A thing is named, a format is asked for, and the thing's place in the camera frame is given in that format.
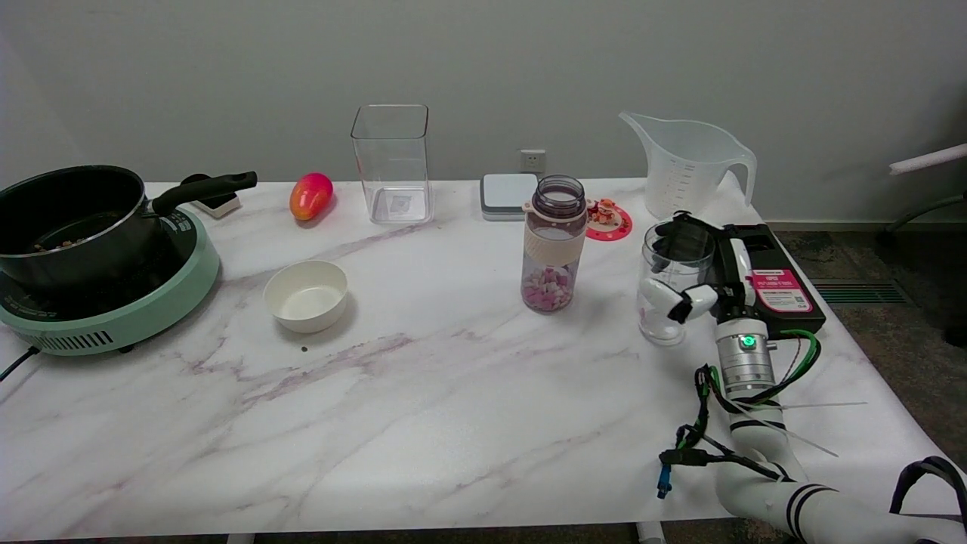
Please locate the white round bowl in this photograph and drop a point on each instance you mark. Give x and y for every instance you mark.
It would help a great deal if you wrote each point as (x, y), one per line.
(306, 302)

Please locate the black box with pink label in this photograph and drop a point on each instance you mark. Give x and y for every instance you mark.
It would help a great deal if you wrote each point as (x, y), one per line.
(789, 253)

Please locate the white table leg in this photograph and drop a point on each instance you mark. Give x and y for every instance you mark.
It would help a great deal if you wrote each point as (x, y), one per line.
(240, 539)
(650, 533)

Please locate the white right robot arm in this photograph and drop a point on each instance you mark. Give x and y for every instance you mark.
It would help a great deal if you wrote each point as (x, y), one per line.
(744, 370)

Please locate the red orange mango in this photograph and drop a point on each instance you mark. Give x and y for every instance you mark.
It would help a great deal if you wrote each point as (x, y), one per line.
(310, 196)

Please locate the floor vent grille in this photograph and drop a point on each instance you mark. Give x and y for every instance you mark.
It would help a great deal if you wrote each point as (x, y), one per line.
(861, 292)

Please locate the large translucent measuring jug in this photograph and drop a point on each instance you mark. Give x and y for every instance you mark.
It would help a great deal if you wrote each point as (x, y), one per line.
(684, 174)

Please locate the white pipe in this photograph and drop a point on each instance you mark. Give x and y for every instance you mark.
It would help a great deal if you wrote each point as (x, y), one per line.
(929, 159)

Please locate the small orange figurine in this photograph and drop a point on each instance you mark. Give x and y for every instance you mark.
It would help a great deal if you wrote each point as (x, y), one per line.
(603, 211)

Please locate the clear bottle with pink candies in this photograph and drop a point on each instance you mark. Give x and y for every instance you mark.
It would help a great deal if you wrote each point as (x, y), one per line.
(554, 249)

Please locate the small clear measuring cup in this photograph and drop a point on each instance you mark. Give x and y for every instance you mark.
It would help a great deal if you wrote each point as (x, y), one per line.
(657, 329)

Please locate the clear square plastic container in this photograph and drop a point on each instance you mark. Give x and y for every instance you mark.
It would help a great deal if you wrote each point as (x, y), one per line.
(393, 174)

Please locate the white wall socket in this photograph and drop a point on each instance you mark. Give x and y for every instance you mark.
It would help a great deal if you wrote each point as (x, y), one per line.
(532, 160)

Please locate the white zip tie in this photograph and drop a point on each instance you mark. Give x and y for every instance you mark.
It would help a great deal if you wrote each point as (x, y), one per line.
(820, 406)

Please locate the mint green induction cooker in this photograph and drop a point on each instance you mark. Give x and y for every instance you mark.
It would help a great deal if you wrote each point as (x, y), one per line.
(121, 323)

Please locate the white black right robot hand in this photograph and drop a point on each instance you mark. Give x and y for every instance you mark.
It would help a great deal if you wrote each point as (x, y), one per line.
(739, 276)

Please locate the white square kitchen scale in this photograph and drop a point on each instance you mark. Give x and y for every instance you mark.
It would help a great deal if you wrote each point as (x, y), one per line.
(508, 195)

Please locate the red round coaster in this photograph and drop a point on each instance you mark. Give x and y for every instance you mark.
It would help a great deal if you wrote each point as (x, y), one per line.
(616, 229)

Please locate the small white black device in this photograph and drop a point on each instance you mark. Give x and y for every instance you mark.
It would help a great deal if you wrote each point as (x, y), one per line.
(220, 205)

